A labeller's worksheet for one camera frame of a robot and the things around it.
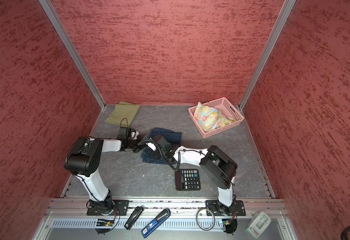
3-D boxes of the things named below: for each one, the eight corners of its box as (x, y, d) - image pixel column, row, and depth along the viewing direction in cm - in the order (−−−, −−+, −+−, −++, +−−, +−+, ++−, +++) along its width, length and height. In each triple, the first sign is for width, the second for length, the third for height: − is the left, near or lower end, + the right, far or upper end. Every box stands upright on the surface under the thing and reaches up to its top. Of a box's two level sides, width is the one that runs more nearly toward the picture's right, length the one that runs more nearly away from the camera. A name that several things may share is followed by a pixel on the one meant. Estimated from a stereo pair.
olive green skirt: (106, 122, 112) (105, 120, 110) (120, 103, 126) (119, 100, 124) (129, 127, 110) (128, 124, 107) (141, 106, 123) (140, 104, 121)
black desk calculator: (175, 190, 82) (174, 189, 79) (175, 171, 89) (175, 169, 86) (200, 190, 82) (200, 189, 79) (198, 171, 89) (199, 169, 86)
